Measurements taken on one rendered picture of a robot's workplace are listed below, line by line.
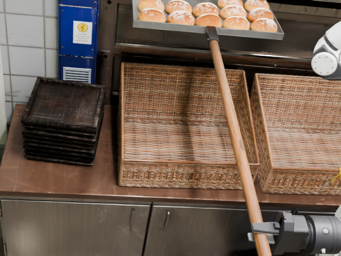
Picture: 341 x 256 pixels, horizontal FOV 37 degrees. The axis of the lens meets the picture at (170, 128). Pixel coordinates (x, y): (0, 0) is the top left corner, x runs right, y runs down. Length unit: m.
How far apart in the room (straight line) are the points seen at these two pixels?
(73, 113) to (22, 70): 0.39
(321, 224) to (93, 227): 1.19
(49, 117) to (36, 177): 0.24
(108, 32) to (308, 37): 0.86
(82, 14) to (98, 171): 0.63
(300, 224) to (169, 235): 1.11
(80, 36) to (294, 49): 0.92
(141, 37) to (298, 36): 0.68
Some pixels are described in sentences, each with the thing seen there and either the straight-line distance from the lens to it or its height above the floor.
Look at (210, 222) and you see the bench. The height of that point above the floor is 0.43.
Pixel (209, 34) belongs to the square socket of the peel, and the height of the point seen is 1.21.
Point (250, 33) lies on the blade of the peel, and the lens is 1.90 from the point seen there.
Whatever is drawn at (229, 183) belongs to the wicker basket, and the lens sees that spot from 2.15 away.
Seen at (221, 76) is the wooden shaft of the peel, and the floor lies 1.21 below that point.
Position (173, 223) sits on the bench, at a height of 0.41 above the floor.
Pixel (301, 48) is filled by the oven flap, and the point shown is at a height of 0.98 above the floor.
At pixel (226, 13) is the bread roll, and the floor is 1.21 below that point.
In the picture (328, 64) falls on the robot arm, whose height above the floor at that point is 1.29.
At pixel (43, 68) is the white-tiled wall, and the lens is 2.32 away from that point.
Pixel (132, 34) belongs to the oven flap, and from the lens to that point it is 2.18.
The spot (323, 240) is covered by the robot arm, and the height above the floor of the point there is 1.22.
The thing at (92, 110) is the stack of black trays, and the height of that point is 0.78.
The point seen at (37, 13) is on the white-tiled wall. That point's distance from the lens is 2.18.
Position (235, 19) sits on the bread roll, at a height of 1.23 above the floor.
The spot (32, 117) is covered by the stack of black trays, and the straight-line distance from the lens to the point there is 2.04.
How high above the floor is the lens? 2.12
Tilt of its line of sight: 41 degrees down
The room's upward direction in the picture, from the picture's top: 11 degrees clockwise
